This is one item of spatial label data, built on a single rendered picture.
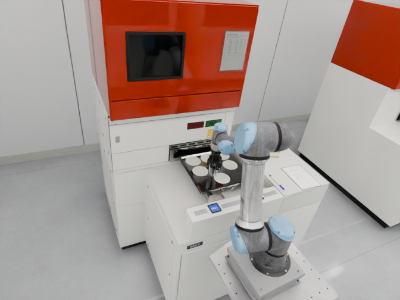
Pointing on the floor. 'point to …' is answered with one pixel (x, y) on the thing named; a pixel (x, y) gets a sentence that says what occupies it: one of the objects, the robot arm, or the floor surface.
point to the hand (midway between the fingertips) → (212, 173)
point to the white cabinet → (197, 251)
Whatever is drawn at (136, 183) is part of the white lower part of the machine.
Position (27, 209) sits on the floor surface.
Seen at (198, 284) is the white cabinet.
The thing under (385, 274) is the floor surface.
